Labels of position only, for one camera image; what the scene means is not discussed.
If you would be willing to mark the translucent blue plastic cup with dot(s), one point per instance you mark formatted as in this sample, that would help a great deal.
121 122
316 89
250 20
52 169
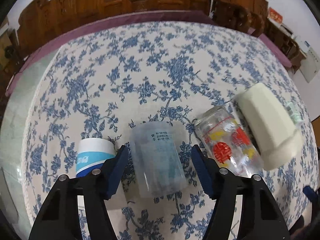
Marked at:
155 159

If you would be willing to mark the white box on table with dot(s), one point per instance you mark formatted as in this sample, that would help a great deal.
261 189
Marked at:
303 45

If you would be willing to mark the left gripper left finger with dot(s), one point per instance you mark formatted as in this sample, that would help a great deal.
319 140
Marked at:
58 216

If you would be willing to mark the red gift box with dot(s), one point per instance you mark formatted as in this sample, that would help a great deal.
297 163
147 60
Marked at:
274 16

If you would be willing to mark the purple armchair cushion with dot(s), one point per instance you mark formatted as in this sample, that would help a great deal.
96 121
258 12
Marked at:
276 51

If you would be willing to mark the cream steel tumbler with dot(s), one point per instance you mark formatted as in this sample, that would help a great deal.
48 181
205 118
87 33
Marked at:
277 137

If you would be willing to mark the blue floral tablecloth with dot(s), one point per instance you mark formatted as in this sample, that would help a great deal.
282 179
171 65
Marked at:
104 84

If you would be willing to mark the carved wooden sofa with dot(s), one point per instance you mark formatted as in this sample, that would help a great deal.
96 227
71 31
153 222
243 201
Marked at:
43 20

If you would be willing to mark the glass cup red pattern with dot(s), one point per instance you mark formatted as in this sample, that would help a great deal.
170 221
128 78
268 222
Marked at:
227 143

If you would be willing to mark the white blue paper cup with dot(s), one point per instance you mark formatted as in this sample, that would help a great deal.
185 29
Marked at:
92 153

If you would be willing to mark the wooden side table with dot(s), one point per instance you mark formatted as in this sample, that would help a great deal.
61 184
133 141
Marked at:
286 44

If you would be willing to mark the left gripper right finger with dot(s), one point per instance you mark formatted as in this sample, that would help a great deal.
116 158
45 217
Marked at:
261 217

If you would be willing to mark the carved wooden armchair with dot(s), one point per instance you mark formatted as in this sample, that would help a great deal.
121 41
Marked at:
252 7

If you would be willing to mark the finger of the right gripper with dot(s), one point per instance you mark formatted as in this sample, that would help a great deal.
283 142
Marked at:
311 194

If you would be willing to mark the small clear green cup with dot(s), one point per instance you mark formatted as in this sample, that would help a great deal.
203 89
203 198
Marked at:
294 113

